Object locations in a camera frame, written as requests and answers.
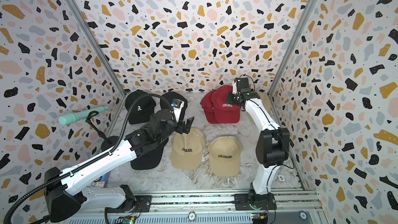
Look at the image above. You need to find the beige cap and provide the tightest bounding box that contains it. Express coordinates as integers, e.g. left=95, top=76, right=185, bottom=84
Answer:
left=171, top=128, right=206, bottom=170
left=208, top=136, right=244, bottom=177
left=247, top=91, right=273, bottom=123

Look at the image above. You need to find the red cap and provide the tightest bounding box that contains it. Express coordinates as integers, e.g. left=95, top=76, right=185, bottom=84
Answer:
left=211, top=85, right=240, bottom=124
left=200, top=90, right=219, bottom=124

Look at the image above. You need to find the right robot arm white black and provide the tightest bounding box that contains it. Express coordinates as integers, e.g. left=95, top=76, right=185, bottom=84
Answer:
left=227, top=77, right=290, bottom=209

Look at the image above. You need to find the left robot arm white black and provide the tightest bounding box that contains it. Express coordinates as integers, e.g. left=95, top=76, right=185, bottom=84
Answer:
left=44, top=110, right=194, bottom=223

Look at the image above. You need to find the black cap far left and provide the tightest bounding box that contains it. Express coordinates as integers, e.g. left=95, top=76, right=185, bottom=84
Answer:
left=125, top=90, right=156, bottom=124

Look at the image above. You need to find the black cap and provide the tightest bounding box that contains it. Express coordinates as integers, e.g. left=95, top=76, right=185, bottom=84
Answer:
left=125, top=90, right=156, bottom=124
left=160, top=91, right=188, bottom=120
left=130, top=139, right=169, bottom=170

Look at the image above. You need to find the black cap front left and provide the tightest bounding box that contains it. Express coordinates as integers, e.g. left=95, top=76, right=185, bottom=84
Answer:
left=130, top=139, right=169, bottom=170

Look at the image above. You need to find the mint green microphone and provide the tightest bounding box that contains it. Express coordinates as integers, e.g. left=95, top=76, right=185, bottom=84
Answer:
left=58, top=106, right=109, bottom=125

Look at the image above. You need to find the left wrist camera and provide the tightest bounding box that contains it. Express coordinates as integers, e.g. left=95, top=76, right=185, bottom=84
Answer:
left=171, top=99, right=184, bottom=122

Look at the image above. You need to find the black corrugated cable conduit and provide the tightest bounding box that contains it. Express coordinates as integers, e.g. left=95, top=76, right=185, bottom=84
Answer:
left=2, top=93, right=173, bottom=224

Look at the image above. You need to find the colourful box by left wall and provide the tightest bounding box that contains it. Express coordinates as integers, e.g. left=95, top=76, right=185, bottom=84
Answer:
left=97, top=172, right=110, bottom=188

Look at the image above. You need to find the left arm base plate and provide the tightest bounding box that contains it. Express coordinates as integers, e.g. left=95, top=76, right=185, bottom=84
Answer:
left=106, top=195, right=152, bottom=214

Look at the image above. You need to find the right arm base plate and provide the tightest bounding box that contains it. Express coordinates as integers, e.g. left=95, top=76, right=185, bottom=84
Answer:
left=233, top=191, right=277, bottom=212

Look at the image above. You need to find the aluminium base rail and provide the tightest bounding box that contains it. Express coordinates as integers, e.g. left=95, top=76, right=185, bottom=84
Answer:
left=65, top=189, right=328, bottom=224

